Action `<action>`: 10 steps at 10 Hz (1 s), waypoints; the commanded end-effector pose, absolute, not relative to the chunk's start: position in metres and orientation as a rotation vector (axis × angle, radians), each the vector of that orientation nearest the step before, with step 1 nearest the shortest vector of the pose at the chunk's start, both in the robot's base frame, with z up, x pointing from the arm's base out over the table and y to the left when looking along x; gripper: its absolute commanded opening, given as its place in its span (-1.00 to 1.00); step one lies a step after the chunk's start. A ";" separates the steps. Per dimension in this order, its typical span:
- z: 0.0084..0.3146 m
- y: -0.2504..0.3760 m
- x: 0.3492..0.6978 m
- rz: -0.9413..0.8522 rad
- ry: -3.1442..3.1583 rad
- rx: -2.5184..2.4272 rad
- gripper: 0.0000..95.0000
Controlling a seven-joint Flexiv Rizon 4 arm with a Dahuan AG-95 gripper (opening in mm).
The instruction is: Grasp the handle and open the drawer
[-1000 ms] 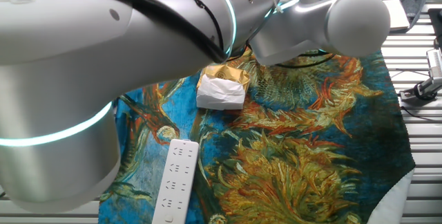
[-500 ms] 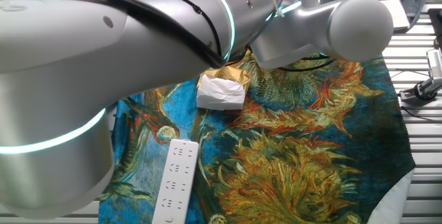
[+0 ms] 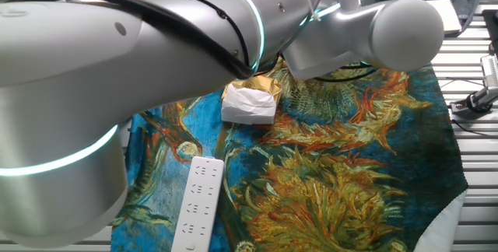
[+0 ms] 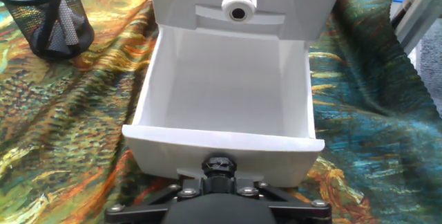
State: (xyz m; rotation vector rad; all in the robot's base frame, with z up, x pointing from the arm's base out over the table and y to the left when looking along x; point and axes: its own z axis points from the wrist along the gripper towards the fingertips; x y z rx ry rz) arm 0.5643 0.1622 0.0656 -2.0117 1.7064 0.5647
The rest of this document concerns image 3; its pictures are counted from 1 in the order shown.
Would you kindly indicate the sunflower painting cloth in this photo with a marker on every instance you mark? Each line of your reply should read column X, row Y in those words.
column 330, row 147

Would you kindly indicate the small silver camera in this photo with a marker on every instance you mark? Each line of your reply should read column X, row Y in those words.
column 490, row 71

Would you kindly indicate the gold tissue box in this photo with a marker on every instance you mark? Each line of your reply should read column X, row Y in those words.
column 249, row 104

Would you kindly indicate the white flat box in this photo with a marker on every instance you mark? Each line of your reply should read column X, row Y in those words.
column 451, row 16

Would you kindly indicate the black block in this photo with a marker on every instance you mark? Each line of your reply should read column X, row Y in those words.
column 491, row 30

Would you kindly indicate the white power strip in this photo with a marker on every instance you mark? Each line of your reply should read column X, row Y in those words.
column 198, row 201

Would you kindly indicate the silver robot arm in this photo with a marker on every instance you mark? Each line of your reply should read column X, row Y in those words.
column 78, row 69

